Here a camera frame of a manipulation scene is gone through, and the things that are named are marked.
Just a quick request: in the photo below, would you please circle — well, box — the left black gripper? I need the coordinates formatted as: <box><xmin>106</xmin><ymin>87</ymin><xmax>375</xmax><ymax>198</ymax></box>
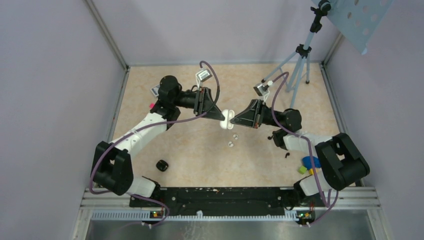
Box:
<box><xmin>173</xmin><ymin>86</ymin><xmax>226</xmax><ymax>121</ymax></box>

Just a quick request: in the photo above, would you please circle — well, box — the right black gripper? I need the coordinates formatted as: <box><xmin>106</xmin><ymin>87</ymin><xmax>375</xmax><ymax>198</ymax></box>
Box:
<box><xmin>229</xmin><ymin>99</ymin><xmax>282</xmax><ymax>129</ymax></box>

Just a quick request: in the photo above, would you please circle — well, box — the white earbud charging case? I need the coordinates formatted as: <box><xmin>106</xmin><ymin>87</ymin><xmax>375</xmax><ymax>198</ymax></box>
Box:
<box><xmin>219</xmin><ymin>109</ymin><xmax>235</xmax><ymax>130</ymax></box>

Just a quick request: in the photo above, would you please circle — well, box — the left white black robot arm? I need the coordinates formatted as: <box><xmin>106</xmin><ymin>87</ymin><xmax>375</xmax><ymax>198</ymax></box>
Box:
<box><xmin>90</xmin><ymin>75</ymin><xmax>230</xmax><ymax>207</ymax></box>

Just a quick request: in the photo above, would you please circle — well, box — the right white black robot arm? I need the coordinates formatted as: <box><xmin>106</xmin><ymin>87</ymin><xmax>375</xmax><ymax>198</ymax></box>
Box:
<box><xmin>230</xmin><ymin>99</ymin><xmax>370</xmax><ymax>206</ymax></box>

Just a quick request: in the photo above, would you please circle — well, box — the black earbud case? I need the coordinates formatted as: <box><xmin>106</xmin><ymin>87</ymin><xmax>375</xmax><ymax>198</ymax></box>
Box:
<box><xmin>155</xmin><ymin>159</ymin><xmax>169</xmax><ymax>172</ymax></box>

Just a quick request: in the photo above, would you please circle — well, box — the playing card deck box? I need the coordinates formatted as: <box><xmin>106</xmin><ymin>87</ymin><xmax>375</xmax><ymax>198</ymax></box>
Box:
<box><xmin>150</xmin><ymin>86</ymin><xmax>160</xmax><ymax>98</ymax></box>

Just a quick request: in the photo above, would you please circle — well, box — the blue toy car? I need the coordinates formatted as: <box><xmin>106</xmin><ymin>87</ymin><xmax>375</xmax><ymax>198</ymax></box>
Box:
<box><xmin>301</xmin><ymin>156</ymin><xmax>321</xmax><ymax>170</ymax></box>

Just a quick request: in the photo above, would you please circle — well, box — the green cube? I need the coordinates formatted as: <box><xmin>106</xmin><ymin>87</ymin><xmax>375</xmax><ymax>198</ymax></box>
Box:
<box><xmin>298</xmin><ymin>166</ymin><xmax>308</xmax><ymax>175</ymax></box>

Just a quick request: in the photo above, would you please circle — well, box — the light blue tripod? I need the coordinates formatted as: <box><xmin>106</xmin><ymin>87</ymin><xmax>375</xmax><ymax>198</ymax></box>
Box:
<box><xmin>263</xmin><ymin>0</ymin><xmax>332</xmax><ymax>108</ymax></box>

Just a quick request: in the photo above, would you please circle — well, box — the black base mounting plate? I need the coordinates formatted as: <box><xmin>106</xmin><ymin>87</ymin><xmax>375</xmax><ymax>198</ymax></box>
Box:
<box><xmin>129</xmin><ymin>187</ymin><xmax>327</xmax><ymax>218</ymax></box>

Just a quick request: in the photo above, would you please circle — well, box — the perforated blue metal panel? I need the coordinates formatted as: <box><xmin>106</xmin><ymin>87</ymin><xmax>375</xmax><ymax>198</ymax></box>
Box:
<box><xmin>312</xmin><ymin>0</ymin><xmax>394</xmax><ymax>55</ymax></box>

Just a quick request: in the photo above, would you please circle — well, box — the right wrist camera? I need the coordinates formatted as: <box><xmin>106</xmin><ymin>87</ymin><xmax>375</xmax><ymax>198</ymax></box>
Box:
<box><xmin>253</xmin><ymin>83</ymin><xmax>270</xmax><ymax>97</ymax></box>

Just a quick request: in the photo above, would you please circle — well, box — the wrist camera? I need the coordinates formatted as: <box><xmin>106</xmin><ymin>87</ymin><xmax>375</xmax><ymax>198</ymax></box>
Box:
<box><xmin>195</xmin><ymin>68</ymin><xmax>213</xmax><ymax>83</ymax></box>
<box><xmin>253</xmin><ymin>83</ymin><xmax>270</xmax><ymax>97</ymax></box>

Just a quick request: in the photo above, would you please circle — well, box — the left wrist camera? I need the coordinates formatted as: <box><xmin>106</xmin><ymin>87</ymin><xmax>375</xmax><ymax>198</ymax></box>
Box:
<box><xmin>195</xmin><ymin>68</ymin><xmax>213</xmax><ymax>83</ymax></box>

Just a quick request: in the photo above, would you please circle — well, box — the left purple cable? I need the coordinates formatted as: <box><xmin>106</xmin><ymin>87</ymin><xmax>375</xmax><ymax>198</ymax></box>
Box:
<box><xmin>88</xmin><ymin>60</ymin><xmax>221</xmax><ymax>228</ymax></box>

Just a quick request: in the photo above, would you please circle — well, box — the purple cable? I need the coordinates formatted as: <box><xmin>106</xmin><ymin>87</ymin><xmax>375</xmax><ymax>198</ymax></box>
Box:
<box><xmin>268</xmin><ymin>71</ymin><xmax>339</xmax><ymax>228</ymax></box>
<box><xmin>88</xmin><ymin>60</ymin><xmax>221</xmax><ymax>228</ymax></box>

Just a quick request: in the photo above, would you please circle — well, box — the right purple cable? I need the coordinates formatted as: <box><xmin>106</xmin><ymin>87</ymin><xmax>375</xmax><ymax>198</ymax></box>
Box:
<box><xmin>268</xmin><ymin>71</ymin><xmax>339</xmax><ymax>228</ymax></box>

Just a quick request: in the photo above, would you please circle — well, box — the white toothed cable rail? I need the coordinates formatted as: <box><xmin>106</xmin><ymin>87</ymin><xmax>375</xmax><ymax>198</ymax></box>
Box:
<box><xmin>91</xmin><ymin>210</ymin><xmax>299</xmax><ymax>222</ymax></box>

